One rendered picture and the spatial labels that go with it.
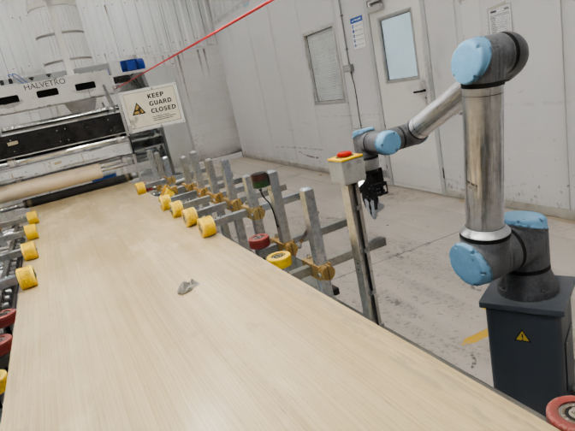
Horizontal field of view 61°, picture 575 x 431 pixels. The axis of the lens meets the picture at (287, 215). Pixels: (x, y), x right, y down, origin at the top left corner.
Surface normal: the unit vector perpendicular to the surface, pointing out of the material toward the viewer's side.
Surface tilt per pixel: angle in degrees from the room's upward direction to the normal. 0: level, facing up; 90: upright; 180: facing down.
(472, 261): 95
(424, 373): 0
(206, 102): 90
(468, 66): 83
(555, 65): 90
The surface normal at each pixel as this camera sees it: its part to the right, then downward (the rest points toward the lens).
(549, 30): -0.90, 0.29
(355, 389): -0.20, -0.94
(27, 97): 0.44, 0.15
